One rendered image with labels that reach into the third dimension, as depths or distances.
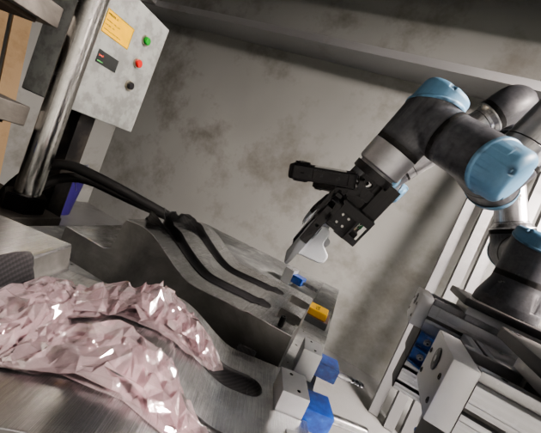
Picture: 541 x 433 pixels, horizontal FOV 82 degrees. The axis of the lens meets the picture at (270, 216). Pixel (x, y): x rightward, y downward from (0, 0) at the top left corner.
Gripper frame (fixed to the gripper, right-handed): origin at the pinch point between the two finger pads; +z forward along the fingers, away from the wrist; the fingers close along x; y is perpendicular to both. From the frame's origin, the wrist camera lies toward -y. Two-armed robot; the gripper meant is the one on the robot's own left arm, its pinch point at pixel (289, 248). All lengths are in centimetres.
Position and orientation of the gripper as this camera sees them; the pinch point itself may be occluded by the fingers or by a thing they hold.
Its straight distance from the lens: 57.9
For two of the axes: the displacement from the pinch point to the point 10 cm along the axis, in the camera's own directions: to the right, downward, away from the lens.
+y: 7.7, 6.4, -0.3
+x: 2.3, -2.3, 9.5
